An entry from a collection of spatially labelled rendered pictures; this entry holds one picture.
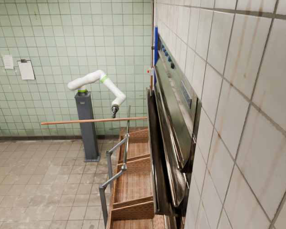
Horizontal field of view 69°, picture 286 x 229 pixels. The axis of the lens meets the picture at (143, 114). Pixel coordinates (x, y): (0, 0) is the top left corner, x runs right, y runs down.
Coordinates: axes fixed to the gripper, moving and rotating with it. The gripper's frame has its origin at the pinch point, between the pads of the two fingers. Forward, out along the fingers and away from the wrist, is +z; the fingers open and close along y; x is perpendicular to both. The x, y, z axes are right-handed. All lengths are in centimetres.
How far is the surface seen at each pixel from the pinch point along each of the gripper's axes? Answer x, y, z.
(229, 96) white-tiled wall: -51, -102, 173
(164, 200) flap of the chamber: -43, -21, 138
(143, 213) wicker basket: -33, 53, 92
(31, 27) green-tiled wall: 130, -87, -127
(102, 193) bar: 5, 32, 85
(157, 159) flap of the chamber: -42, -21, 103
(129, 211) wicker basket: -19, 50, 92
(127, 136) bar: -17.6, 2.5, 38.9
